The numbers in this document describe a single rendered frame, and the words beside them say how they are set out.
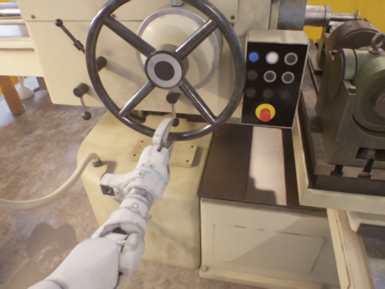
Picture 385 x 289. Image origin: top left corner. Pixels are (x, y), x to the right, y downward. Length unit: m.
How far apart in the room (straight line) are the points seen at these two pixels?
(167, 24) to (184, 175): 0.84
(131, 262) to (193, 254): 1.18
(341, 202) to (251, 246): 0.64
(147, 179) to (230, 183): 0.80
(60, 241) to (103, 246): 1.64
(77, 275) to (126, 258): 0.10
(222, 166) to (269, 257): 0.51
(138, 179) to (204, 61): 0.35
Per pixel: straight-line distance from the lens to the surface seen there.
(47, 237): 2.17
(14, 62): 1.63
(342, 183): 1.03
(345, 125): 0.87
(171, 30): 0.76
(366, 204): 1.03
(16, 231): 2.31
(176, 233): 1.55
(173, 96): 0.93
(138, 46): 0.70
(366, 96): 0.88
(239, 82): 0.65
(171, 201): 1.37
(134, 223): 0.54
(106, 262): 0.46
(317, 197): 0.98
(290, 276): 1.75
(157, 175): 0.63
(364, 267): 1.12
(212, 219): 1.41
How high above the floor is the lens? 1.57
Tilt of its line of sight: 37 degrees down
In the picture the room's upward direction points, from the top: 2 degrees counter-clockwise
